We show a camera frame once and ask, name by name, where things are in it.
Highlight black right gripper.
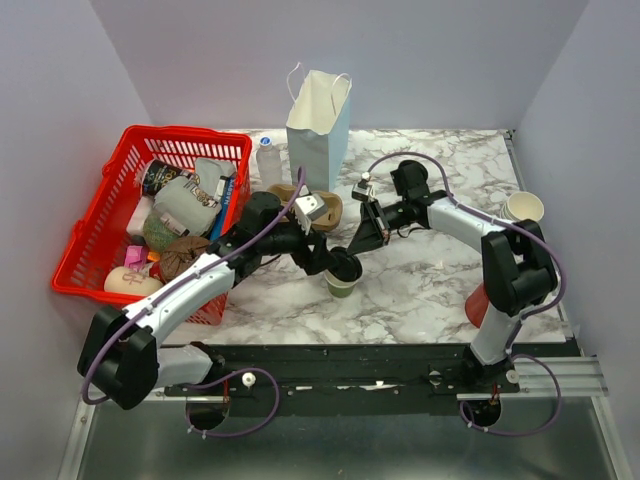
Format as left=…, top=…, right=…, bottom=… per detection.
left=346, top=198, right=409, bottom=257

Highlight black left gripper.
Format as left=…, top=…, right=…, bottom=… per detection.
left=259, top=215, right=340, bottom=276

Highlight black cup lid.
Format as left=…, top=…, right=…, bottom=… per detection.
left=329, top=247, right=363, bottom=282

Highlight green paper cup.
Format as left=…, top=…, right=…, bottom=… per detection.
left=324, top=271, right=358, bottom=298

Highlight stack of green paper cups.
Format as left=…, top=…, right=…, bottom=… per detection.
left=500, top=191, right=545, bottom=221

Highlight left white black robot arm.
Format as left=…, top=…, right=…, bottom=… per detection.
left=77, top=191, right=362, bottom=410

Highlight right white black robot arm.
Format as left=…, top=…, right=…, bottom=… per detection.
left=347, top=160, right=558, bottom=392

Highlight brown pulp cup carrier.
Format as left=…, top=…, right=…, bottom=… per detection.
left=267, top=184, right=343, bottom=232

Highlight stack of black lids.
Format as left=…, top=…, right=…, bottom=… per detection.
left=398, top=160, right=428, bottom=191

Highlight clear plastic water bottle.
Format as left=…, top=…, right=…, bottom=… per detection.
left=256, top=136, right=283, bottom=189

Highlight blue flat package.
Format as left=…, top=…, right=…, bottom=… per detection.
left=209, top=174, right=236, bottom=241

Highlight light blue paper bag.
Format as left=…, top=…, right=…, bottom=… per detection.
left=286, top=63, right=353, bottom=192

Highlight red cup holder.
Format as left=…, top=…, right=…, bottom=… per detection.
left=465, top=283, right=489, bottom=328

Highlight grey crumpled bag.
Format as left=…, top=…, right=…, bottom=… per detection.
left=195, top=157, right=236, bottom=196

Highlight brown round package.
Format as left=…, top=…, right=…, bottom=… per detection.
left=159, top=236, right=210, bottom=283

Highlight grey printed pouch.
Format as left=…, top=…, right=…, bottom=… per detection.
left=153, top=177, right=221, bottom=235

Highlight green round pouch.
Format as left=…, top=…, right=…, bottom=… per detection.
left=142, top=212, right=189, bottom=253

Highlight pink small box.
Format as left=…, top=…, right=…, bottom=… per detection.
left=124, top=245, right=149, bottom=271

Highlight black snack can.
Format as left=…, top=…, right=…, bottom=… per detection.
left=139, top=160, right=193, bottom=197

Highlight beige round bun toy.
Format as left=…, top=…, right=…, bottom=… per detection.
left=103, top=266, right=163, bottom=297

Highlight red plastic basket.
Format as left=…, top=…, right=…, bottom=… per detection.
left=51, top=125, right=252, bottom=308

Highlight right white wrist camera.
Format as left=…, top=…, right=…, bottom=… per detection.
left=351, top=171, right=375, bottom=202

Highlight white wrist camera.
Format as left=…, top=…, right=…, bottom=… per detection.
left=351, top=171, right=375, bottom=202
left=294, top=193, right=328, bottom=235

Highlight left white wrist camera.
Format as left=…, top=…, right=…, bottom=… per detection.
left=294, top=193, right=328, bottom=235

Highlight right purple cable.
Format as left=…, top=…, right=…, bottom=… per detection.
left=368, top=152, right=569, bottom=439

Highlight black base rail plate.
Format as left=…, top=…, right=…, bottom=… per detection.
left=99, top=342, right=586, bottom=421

